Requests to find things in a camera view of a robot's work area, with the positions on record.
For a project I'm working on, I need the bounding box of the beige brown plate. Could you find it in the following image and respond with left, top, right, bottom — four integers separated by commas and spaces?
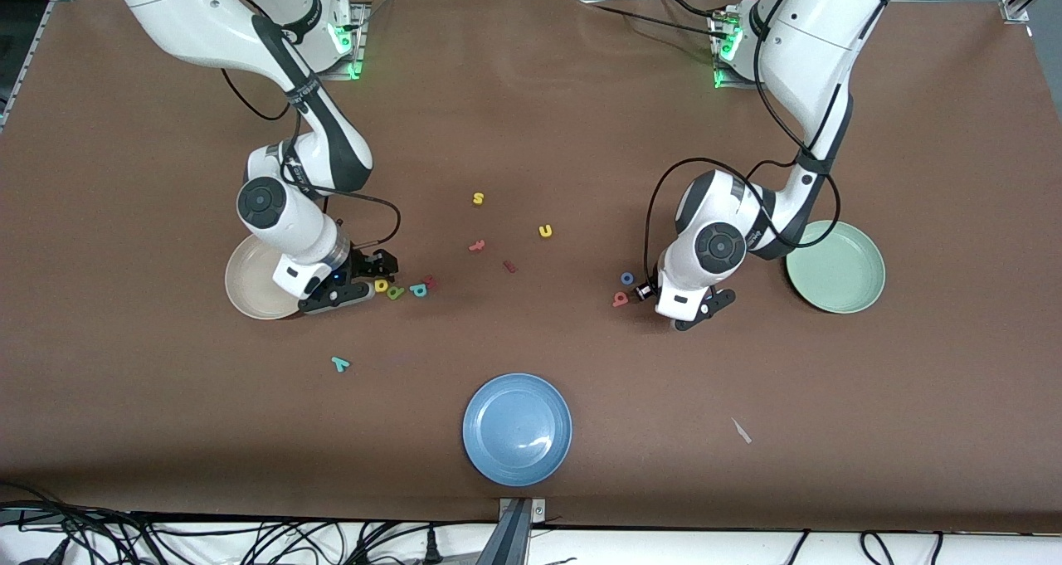
225, 235, 304, 320

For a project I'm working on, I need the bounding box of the blue plate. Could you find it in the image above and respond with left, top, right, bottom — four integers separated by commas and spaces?
462, 373, 573, 488

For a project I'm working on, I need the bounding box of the light green plate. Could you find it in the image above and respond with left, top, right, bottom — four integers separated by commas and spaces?
786, 220, 886, 314

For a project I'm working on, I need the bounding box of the brown table cover sheet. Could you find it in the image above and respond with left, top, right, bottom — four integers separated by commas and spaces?
0, 0, 1062, 534

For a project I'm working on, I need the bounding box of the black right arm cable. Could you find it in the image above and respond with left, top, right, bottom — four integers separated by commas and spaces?
220, 67, 402, 251

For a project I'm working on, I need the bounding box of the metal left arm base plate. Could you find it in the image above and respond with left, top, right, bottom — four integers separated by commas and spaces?
709, 13, 758, 91

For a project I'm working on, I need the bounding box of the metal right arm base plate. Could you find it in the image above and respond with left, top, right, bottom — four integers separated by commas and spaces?
319, 2, 368, 80

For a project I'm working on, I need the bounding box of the black cable on table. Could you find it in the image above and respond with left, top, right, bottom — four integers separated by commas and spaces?
660, 0, 733, 18
591, 2, 727, 37

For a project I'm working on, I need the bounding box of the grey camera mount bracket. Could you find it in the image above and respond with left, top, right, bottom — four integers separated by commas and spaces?
477, 497, 547, 565

